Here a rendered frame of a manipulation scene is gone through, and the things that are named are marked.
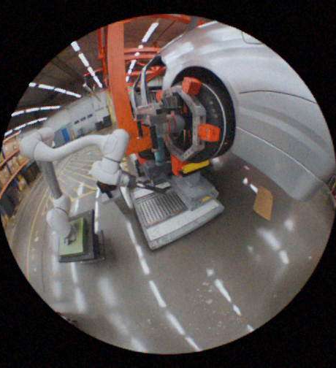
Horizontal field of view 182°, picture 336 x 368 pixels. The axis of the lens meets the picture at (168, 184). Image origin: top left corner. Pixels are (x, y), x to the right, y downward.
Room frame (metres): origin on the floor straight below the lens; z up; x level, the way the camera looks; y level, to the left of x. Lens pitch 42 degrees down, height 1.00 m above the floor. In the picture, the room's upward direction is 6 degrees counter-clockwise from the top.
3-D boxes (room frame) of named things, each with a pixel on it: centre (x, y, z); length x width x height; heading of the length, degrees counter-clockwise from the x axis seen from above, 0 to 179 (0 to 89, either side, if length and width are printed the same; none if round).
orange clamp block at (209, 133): (0.52, -0.23, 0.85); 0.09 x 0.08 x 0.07; 22
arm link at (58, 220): (0.24, 0.91, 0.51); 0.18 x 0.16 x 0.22; 17
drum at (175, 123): (0.79, -0.04, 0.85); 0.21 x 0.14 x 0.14; 112
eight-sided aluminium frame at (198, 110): (0.81, -0.11, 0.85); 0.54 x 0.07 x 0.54; 22
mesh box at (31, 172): (3.05, 8.52, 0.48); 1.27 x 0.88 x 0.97; 110
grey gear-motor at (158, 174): (1.09, 0.04, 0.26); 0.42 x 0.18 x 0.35; 112
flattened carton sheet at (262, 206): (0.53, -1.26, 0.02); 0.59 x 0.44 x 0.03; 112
